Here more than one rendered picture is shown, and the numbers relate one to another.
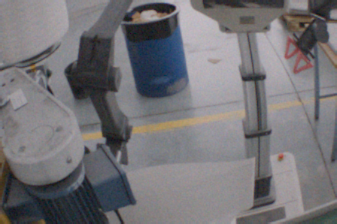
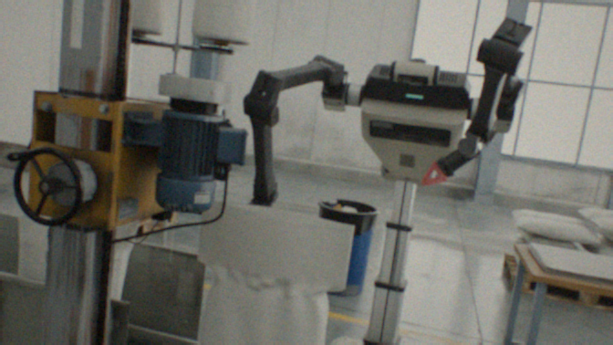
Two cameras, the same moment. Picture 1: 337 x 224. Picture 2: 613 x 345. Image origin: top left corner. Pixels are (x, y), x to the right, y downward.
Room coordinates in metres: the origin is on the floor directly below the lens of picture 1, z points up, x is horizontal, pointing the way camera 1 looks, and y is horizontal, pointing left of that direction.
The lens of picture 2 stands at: (-0.61, -0.28, 1.40)
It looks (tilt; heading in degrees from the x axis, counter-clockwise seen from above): 8 degrees down; 9
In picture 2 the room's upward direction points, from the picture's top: 7 degrees clockwise
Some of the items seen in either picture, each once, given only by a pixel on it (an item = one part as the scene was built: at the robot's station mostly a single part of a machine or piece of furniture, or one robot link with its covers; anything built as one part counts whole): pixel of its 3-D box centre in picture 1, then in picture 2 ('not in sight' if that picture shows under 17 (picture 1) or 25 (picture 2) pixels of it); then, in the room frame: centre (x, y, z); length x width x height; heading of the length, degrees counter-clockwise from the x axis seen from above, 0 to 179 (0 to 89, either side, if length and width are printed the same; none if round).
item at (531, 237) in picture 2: not in sight; (545, 236); (4.33, -1.74, 0.44); 0.66 x 0.43 x 0.13; 176
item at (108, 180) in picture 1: (106, 185); (231, 150); (0.66, 0.14, 1.25); 0.10 x 0.08 x 0.12; 21
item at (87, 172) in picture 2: not in sight; (70, 182); (0.48, 0.47, 1.14); 0.11 x 0.06 x 0.11; 86
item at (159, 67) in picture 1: (155, 46); (343, 246); (3.23, 0.00, 0.32); 0.51 x 0.48 x 0.65; 176
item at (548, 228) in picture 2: not in sight; (555, 229); (4.12, -1.75, 0.57); 0.66 x 0.42 x 0.13; 78
